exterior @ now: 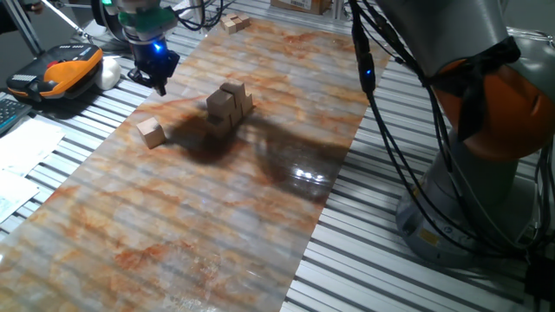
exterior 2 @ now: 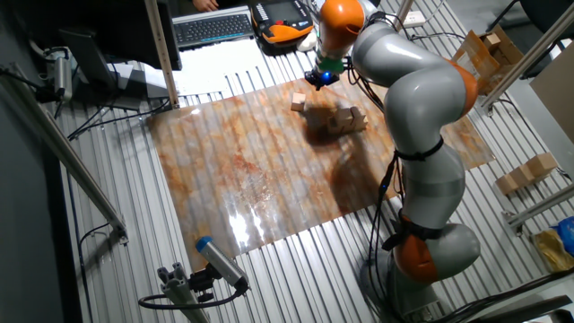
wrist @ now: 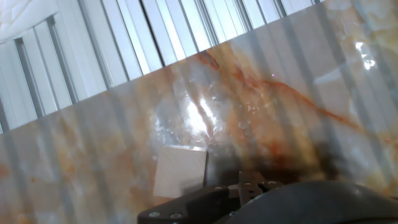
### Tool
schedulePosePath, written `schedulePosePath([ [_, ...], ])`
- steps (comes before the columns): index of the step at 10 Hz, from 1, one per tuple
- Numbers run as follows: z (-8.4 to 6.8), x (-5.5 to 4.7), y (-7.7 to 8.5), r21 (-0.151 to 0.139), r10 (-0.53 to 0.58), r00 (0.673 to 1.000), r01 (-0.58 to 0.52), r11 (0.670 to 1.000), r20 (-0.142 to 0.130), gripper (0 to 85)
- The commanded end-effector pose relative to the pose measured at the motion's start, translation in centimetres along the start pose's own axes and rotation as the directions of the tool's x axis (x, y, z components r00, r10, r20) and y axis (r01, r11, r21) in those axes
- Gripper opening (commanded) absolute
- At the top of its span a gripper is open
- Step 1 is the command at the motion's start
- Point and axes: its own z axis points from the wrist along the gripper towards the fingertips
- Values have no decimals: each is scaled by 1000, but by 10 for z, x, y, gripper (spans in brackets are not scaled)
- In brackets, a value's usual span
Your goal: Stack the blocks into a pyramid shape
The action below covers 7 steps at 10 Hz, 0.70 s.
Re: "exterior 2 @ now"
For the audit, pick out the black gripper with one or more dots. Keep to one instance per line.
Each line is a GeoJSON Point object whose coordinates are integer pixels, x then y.
{"type": "Point", "coordinates": [328, 75]}

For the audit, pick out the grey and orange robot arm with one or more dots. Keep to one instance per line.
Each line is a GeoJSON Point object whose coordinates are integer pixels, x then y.
{"type": "Point", "coordinates": [421, 98]}

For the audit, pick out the person's hand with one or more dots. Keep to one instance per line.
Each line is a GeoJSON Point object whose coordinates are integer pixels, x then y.
{"type": "Point", "coordinates": [205, 4]}

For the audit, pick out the white computer mouse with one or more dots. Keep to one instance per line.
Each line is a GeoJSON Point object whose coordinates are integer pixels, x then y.
{"type": "Point", "coordinates": [306, 42]}

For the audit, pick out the orange and black teach pendant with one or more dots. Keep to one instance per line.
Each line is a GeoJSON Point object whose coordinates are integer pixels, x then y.
{"type": "Point", "coordinates": [282, 22]}

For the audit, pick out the white paper sheet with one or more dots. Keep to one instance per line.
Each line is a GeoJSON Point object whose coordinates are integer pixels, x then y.
{"type": "Point", "coordinates": [197, 87]}
{"type": "Point", "coordinates": [224, 60]}

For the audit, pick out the black computer keyboard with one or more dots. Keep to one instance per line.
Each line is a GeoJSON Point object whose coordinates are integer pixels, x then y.
{"type": "Point", "coordinates": [213, 29]}

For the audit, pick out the aluminium extrusion profile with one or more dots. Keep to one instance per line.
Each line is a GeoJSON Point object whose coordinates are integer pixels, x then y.
{"type": "Point", "coordinates": [542, 206]}
{"type": "Point", "coordinates": [162, 54]}
{"type": "Point", "coordinates": [403, 9]}
{"type": "Point", "coordinates": [179, 291]}
{"type": "Point", "coordinates": [533, 51]}
{"type": "Point", "coordinates": [58, 143]}

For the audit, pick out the orange marble pattern mat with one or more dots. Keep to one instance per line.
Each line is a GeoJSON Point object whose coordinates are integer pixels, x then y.
{"type": "Point", "coordinates": [251, 179]}

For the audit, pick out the white power strip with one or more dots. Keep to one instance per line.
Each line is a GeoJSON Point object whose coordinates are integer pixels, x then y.
{"type": "Point", "coordinates": [414, 19]}

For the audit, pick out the brown cardboard box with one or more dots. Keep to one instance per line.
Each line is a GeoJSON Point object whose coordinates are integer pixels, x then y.
{"type": "Point", "coordinates": [489, 54]}

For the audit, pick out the black computer monitor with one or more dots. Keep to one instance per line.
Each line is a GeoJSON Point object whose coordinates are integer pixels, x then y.
{"type": "Point", "coordinates": [112, 27]}

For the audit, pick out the grey monitor stand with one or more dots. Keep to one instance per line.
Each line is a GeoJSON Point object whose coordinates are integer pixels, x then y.
{"type": "Point", "coordinates": [89, 58]}

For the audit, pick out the beige flat board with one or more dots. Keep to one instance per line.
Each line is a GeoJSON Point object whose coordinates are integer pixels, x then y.
{"type": "Point", "coordinates": [556, 89]}

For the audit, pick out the black office chair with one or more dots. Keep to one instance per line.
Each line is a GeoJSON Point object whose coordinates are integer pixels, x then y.
{"type": "Point", "coordinates": [547, 13]}

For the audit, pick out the yellow plastic bag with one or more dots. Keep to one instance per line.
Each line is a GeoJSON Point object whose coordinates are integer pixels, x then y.
{"type": "Point", "coordinates": [553, 251]}

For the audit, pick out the blue plastic bag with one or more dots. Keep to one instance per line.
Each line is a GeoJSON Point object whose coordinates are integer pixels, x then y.
{"type": "Point", "coordinates": [566, 233]}

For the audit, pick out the green camera mount plate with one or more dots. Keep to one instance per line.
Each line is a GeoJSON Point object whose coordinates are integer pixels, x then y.
{"type": "Point", "coordinates": [331, 65]}

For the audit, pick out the silver camera with blue cap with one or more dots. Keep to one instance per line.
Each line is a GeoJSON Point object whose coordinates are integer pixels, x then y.
{"type": "Point", "coordinates": [222, 262]}

